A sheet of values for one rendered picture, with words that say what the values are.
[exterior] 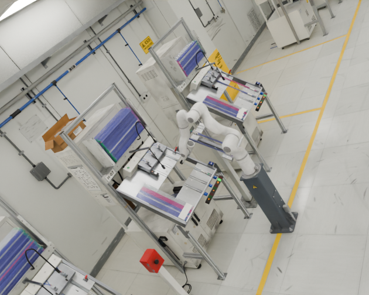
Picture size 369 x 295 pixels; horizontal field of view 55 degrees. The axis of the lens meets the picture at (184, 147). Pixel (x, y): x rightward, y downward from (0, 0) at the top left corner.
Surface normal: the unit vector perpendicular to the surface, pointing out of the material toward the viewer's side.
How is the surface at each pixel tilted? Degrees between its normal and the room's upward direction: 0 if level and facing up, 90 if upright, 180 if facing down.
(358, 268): 0
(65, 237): 90
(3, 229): 90
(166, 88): 90
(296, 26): 90
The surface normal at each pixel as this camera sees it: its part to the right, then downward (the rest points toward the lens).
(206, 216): 0.73, -0.15
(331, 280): -0.53, -0.74
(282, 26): -0.44, 0.65
